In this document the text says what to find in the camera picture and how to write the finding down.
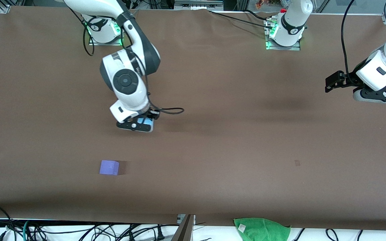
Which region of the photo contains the black cable on table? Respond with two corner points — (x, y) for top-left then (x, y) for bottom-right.
(208, 9), (275, 30)

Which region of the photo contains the purple foam block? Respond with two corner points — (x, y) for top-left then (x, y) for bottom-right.
(99, 160), (120, 176)

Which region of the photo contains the brown table cover sheet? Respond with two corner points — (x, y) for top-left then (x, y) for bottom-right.
(0, 6), (386, 231)

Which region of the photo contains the green microfibre cloth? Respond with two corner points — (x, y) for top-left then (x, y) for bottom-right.
(233, 218), (292, 241)

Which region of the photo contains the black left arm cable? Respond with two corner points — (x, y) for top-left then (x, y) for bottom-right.
(340, 0), (358, 77)

